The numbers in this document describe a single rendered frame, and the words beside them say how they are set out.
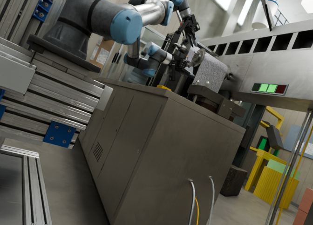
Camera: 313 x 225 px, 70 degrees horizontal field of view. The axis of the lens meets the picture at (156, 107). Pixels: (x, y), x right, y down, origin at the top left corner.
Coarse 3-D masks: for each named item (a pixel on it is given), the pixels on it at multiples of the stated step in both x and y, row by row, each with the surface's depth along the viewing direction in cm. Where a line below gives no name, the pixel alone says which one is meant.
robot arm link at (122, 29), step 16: (144, 0) 107; (160, 0) 104; (96, 16) 72; (112, 16) 71; (128, 16) 71; (144, 16) 87; (160, 16) 104; (96, 32) 76; (112, 32) 73; (128, 32) 73
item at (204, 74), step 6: (204, 66) 159; (198, 72) 158; (204, 72) 160; (210, 72) 162; (198, 78) 159; (204, 78) 161; (210, 78) 163; (216, 78) 165; (222, 78) 167; (192, 84) 158; (210, 84) 164; (216, 84) 166; (216, 90) 167
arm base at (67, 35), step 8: (56, 24) 74; (64, 24) 73; (72, 24) 73; (48, 32) 73; (56, 32) 73; (64, 32) 72; (72, 32) 73; (80, 32) 75; (88, 32) 78; (48, 40) 72; (56, 40) 71; (64, 40) 72; (72, 40) 73; (80, 40) 75; (64, 48) 72; (72, 48) 73; (80, 48) 75; (80, 56) 76
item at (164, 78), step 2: (174, 50) 228; (176, 50) 229; (174, 52) 229; (176, 52) 230; (176, 54) 232; (166, 68) 232; (164, 72) 231; (164, 74) 229; (164, 76) 229; (166, 76) 230; (162, 78) 229; (164, 78) 230; (166, 78) 230; (162, 80) 229; (164, 80) 230; (160, 82) 228; (162, 82) 229; (164, 82) 230; (160, 84) 229; (162, 84) 230
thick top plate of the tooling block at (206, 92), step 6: (192, 90) 147; (198, 90) 141; (204, 90) 139; (210, 90) 140; (198, 96) 148; (204, 96) 139; (210, 96) 141; (216, 96) 143; (222, 96) 145; (216, 102) 144; (234, 108) 151; (240, 108) 153; (240, 114) 154
